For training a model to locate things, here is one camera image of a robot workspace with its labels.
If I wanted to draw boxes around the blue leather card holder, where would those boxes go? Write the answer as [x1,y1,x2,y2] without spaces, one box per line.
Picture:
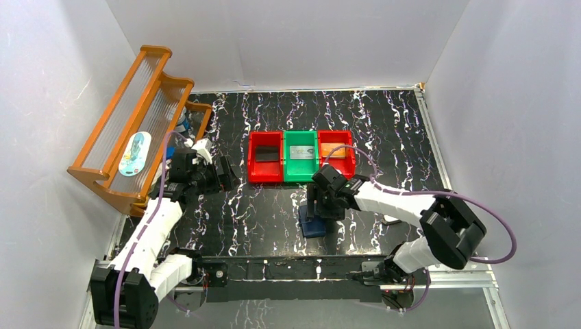
[298,205,327,239]

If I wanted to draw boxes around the black card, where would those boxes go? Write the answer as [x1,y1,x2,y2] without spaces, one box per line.
[255,145,280,162]

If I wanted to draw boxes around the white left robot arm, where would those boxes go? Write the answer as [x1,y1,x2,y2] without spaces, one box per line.
[89,150,240,328]

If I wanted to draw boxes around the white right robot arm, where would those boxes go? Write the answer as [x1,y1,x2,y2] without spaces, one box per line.
[306,164,486,284]

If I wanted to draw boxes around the grey silver card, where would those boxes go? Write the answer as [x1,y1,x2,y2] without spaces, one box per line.
[289,145,315,160]

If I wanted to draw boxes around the orange card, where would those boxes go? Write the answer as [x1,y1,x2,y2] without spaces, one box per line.
[320,143,348,159]

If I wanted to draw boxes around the right red plastic bin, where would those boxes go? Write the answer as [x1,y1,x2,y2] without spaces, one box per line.
[317,130,356,179]

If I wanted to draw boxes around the red plastic bin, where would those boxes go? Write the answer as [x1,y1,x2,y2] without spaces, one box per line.
[247,131,284,184]
[317,130,356,179]

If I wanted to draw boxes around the green plastic bin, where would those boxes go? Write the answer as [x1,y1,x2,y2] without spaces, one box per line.
[283,130,319,183]

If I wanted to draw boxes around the left red plastic bin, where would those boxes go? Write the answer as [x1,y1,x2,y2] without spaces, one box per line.
[247,131,284,184]

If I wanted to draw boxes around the small white pink object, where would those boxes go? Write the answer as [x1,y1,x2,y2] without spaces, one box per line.
[382,215,401,226]

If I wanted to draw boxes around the white blue bottle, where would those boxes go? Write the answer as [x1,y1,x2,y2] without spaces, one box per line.
[175,108,190,135]

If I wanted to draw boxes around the orange wooden rack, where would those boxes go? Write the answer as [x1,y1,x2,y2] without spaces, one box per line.
[67,45,212,217]

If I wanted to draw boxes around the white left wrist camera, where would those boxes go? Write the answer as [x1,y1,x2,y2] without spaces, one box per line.
[191,138,213,165]

